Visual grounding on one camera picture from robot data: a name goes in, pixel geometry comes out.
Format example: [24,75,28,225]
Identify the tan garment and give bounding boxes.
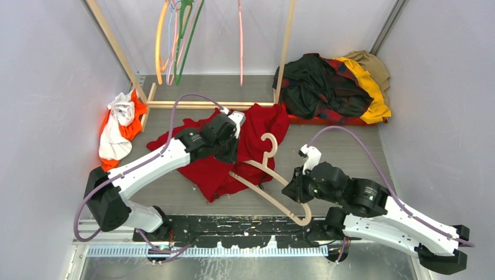
[344,50,391,106]

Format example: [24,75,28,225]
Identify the green hanger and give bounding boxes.
[173,0,205,85]

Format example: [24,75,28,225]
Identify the red skirt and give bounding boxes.
[146,103,291,203]

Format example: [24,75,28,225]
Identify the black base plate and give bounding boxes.
[148,215,343,249]

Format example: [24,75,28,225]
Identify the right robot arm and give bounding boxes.
[282,162,469,275]

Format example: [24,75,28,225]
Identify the light blue hanger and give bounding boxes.
[166,0,177,80]

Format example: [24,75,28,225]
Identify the red plastic bin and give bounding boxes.
[281,103,378,127]

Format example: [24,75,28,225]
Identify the orange hanger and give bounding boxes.
[155,1,170,85]

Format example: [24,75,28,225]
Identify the beige plastic hanger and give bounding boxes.
[229,132,313,228]

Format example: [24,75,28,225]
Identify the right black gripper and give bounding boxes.
[282,164,341,204]

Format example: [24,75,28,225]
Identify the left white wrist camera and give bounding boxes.
[220,107,246,139]

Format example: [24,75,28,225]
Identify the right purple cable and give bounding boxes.
[307,125,476,265]

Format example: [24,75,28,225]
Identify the pink wire hanger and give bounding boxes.
[237,0,244,86]

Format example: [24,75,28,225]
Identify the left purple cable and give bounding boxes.
[73,93,229,265]

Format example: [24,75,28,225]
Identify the wooden clothes rack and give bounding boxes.
[83,0,296,110]

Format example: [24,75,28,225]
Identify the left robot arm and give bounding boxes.
[85,111,245,241]

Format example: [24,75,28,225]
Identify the purple cable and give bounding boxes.
[307,125,476,265]
[73,93,229,265]

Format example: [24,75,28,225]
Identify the yellow garment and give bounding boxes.
[334,57,392,125]

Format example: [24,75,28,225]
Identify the orange and white garment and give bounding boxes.
[98,89,148,172]

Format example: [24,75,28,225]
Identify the dark plaid garment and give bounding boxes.
[280,53,373,125]

